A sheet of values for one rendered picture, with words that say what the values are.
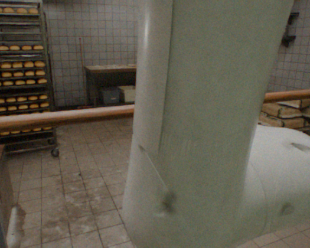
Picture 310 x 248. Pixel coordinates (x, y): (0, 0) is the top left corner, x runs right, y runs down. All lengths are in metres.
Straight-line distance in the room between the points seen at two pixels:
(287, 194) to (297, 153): 0.04
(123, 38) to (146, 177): 5.55
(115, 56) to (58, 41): 1.17
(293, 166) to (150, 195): 0.14
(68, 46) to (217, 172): 5.37
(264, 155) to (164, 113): 0.14
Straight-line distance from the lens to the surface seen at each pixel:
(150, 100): 0.16
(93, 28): 5.58
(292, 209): 0.28
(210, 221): 0.20
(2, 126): 0.54
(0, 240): 1.72
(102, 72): 4.75
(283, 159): 0.27
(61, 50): 5.49
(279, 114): 4.16
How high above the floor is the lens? 1.34
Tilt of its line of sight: 17 degrees down
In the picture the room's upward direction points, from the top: straight up
